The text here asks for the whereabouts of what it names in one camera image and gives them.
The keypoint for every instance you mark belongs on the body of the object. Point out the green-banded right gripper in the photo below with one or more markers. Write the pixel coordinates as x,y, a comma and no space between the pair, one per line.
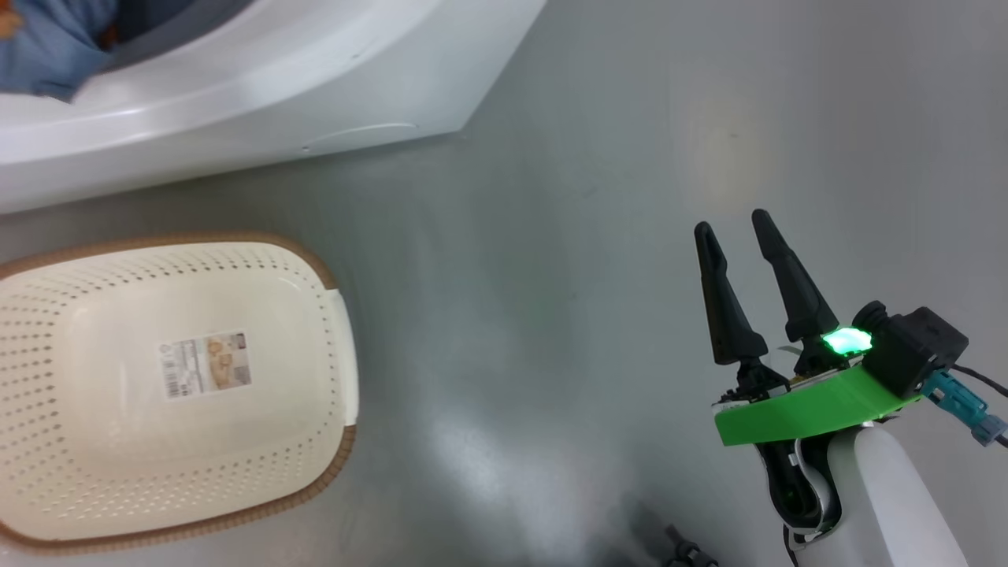
803,405

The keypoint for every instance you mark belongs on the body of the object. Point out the blue cartoon print garment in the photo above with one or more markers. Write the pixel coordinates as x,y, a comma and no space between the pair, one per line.
47,47

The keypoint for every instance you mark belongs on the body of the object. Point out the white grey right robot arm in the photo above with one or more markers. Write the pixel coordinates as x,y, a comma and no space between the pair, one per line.
890,504

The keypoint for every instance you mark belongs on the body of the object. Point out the white Hisense washing machine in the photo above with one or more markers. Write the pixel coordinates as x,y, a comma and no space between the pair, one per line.
315,87

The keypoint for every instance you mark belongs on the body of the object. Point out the grey rubber door gasket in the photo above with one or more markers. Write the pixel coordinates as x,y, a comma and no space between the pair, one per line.
173,27

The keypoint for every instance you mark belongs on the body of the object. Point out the round white filter cover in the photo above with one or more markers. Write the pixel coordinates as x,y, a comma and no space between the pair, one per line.
362,135

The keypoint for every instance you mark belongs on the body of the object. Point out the basket product label sticker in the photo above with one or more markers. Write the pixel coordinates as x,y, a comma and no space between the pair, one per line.
206,365

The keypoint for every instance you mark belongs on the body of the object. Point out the cream perforated laundry basket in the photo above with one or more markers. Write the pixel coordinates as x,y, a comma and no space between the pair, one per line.
118,472

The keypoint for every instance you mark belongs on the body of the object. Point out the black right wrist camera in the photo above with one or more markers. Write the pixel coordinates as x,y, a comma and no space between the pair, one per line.
917,346

